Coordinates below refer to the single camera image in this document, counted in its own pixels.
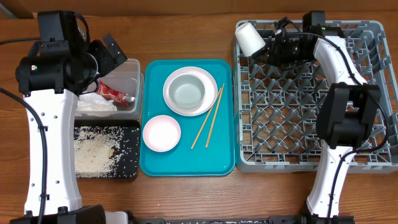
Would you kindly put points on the black food waste tray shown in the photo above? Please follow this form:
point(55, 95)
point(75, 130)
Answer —
point(124, 149)

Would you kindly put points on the clear plastic waste bin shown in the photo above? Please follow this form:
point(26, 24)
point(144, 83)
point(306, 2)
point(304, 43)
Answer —
point(128, 79)

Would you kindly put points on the pale pink plate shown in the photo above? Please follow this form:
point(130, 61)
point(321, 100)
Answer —
point(211, 90)

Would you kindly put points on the grey dishwasher rack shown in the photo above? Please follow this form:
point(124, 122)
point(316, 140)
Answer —
point(276, 110)

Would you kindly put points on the wooden chopstick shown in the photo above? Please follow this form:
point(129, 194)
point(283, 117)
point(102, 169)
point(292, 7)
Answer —
point(220, 94)
point(205, 120)

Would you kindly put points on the teal serving tray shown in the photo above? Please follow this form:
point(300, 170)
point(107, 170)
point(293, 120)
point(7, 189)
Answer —
point(219, 157)

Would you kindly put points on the red snack wrapper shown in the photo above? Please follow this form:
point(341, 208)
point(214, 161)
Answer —
point(116, 96)

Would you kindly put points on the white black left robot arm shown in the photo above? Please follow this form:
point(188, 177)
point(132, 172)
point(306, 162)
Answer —
point(61, 65)

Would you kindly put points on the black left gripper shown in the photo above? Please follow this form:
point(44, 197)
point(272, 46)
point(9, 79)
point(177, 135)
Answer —
point(109, 63)

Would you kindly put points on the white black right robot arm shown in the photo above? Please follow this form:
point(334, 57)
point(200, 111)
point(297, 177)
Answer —
point(347, 114)

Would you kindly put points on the white napkin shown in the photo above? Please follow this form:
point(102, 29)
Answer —
point(95, 102)

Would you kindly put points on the pale green cup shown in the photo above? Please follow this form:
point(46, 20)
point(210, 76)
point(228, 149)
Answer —
point(249, 39)

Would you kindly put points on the grey green bowl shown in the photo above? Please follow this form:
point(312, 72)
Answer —
point(187, 91)

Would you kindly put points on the small pink bowl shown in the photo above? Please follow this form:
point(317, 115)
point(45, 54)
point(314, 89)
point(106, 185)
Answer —
point(161, 133)

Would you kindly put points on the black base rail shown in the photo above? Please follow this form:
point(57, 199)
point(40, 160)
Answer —
point(277, 219)

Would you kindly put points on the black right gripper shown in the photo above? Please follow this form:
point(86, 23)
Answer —
point(277, 47)

